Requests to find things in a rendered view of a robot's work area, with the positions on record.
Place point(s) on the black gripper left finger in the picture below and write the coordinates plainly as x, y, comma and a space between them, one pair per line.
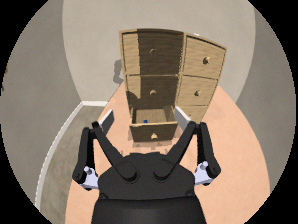
83, 173

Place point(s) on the small wooden chest of drawers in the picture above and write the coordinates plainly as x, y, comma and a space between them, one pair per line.
180, 73

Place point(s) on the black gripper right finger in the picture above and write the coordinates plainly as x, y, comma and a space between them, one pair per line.
207, 166

